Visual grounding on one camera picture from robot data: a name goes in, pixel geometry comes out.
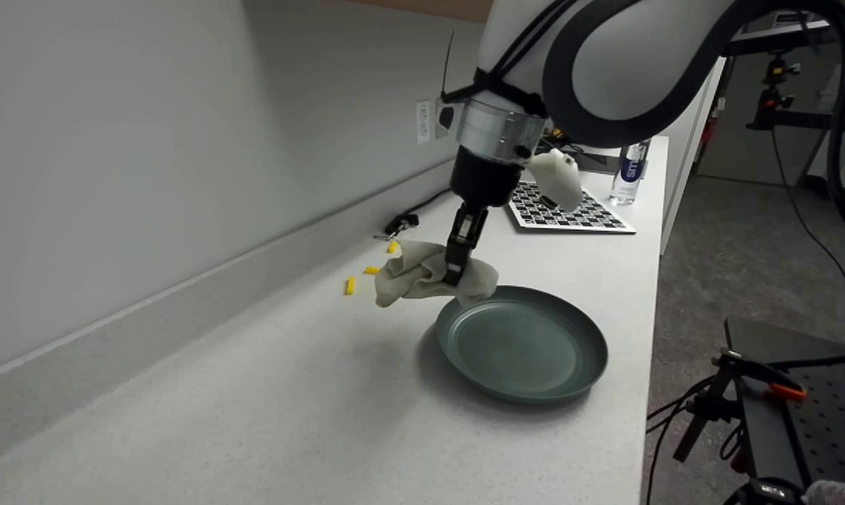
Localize black white checkerboard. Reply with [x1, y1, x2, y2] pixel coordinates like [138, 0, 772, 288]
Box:
[502, 179, 638, 238]

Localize black tripod handle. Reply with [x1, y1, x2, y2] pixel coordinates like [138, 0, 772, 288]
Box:
[670, 367, 737, 465]

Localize black hanging cable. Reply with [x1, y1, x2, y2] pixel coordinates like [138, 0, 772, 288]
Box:
[765, 123, 845, 316]

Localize dark green round plate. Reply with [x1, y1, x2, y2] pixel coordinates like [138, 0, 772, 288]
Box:
[431, 284, 611, 409]

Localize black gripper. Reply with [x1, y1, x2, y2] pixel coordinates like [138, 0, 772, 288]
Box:
[441, 147, 525, 288]

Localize clear plastic water bottle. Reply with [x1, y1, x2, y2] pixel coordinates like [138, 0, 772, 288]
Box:
[611, 137, 650, 211]

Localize black bar camera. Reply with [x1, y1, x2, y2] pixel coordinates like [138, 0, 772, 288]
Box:
[718, 10, 845, 61]

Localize black perforated table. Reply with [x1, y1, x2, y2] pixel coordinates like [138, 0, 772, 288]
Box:
[725, 316, 845, 494]

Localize grey cloth roll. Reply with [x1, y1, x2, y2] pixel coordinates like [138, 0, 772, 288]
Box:
[803, 478, 845, 505]

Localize white wall outlet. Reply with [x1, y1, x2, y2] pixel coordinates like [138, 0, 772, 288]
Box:
[412, 97, 434, 149]

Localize black floor cables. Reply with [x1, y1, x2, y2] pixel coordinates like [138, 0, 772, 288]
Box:
[642, 385, 725, 505]

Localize black cable with plug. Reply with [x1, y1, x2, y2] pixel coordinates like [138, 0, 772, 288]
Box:
[382, 186, 457, 238]

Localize clamp with orange handle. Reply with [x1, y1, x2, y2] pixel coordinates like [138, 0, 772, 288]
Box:
[712, 347, 812, 407]

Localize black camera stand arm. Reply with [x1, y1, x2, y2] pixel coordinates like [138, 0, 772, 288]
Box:
[744, 54, 845, 134]

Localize beige wiping cloth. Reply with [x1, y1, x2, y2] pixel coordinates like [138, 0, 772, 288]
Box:
[372, 238, 502, 311]

